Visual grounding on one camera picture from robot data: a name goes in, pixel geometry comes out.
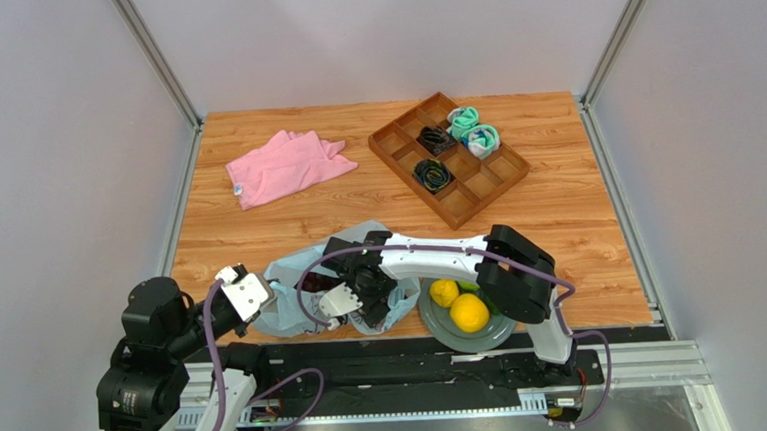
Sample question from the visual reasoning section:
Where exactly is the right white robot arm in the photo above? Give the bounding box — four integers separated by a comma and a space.
314, 224, 576, 365

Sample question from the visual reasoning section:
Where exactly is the wooden compartment tray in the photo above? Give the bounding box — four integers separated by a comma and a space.
368, 92, 531, 229

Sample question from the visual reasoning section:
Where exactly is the pink cloth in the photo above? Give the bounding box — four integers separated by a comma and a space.
225, 130, 358, 210

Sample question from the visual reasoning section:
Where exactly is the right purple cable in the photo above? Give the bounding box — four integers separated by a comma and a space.
291, 230, 618, 431

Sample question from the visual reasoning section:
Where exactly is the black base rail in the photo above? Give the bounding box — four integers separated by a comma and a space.
262, 333, 607, 419

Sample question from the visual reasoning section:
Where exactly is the purple cable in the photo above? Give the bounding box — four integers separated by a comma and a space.
291, 230, 618, 431
113, 272, 330, 431

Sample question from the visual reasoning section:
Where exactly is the black yellow rolled sock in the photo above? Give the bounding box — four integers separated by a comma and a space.
412, 158, 455, 194

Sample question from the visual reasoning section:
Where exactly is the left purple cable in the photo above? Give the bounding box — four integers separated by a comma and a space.
113, 272, 330, 431

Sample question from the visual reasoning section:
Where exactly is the yellow fake fruit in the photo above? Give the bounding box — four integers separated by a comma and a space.
428, 279, 460, 309

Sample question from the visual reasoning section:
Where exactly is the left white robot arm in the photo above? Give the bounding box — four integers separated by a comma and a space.
96, 264, 275, 431

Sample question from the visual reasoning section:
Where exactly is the light blue plastic bag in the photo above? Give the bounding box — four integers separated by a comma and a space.
253, 238, 421, 338

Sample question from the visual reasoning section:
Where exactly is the teal white rolled sock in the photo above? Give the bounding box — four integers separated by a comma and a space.
460, 124, 501, 159

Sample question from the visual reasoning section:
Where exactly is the grey-blue round plate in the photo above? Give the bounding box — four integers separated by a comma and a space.
418, 278, 517, 354

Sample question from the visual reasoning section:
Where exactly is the yellow fake lemon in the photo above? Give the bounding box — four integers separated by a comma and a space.
449, 293, 491, 334

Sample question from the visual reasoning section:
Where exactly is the green fake apple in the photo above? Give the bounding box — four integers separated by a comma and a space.
456, 281, 479, 294

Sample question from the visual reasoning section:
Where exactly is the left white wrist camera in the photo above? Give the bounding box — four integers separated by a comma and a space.
215, 263, 276, 323

